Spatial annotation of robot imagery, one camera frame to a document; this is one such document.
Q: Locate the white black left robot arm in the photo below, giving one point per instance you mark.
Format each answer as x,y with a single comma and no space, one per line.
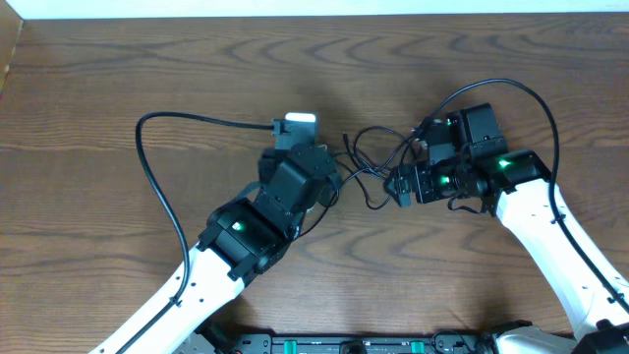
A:
242,240

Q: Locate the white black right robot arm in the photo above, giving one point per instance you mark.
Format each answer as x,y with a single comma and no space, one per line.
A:
521,193

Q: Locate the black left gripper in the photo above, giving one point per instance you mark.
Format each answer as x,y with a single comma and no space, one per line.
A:
274,158

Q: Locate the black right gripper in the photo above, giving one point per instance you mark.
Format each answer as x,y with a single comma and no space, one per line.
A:
421,174

